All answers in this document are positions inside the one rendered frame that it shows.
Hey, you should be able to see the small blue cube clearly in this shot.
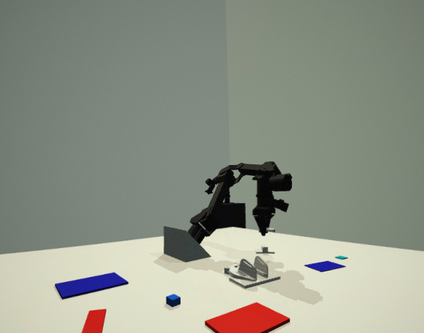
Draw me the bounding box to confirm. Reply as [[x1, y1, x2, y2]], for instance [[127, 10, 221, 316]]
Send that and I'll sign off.
[[167, 293, 180, 307]]

